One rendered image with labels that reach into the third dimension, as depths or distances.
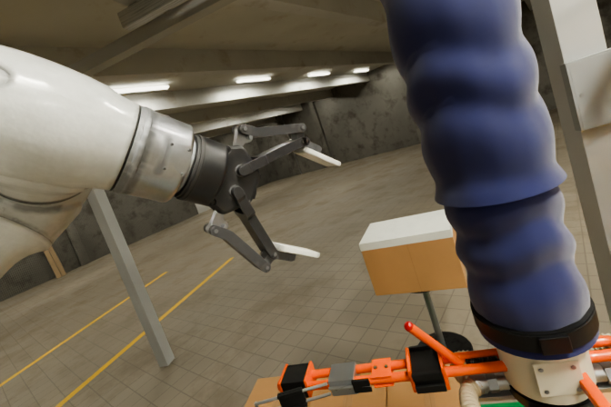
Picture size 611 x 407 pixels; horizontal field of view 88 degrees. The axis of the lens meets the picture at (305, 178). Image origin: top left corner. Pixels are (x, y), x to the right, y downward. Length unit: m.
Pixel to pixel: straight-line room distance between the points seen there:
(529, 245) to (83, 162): 0.68
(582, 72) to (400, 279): 1.49
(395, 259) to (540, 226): 1.63
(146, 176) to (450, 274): 2.12
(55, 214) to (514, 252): 0.70
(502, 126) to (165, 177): 0.53
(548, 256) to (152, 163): 0.67
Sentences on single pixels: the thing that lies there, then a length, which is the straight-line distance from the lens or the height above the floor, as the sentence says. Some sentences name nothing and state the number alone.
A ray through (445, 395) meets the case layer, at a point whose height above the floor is 0.54.
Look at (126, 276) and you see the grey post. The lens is 3.98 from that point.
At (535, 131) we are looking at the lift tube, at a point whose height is 1.70.
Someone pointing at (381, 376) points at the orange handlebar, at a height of 1.21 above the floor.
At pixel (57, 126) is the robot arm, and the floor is 1.89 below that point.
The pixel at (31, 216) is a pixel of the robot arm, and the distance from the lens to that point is 0.43.
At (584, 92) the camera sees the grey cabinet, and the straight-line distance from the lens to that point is 1.82.
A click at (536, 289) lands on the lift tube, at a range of 0.76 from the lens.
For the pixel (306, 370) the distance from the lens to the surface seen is 1.02.
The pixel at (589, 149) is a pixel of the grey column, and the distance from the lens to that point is 1.91.
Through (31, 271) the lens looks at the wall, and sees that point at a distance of 15.99.
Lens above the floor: 1.82
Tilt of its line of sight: 6 degrees down
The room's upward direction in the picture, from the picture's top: 19 degrees counter-clockwise
